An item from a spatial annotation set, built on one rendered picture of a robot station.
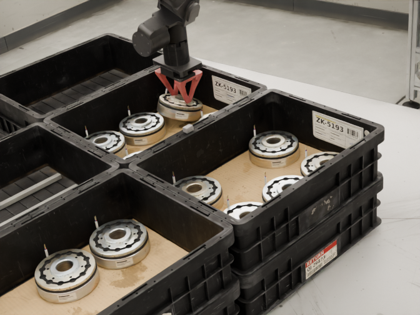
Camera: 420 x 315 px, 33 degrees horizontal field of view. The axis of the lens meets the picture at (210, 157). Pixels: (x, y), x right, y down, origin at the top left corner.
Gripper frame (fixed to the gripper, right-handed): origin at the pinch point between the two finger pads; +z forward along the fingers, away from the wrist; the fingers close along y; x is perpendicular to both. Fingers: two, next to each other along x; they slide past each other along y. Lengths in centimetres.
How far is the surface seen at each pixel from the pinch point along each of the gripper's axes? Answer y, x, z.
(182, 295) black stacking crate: 50, -43, -2
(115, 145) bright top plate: 2.5, -21.1, 2.0
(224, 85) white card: 7.2, 7.2, -2.2
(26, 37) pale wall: -287, 99, 103
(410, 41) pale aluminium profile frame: -45, 164, 62
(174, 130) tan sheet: 3.3, -5.8, 5.1
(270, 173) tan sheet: 33.2, -5.2, 3.5
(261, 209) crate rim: 50, -25, -8
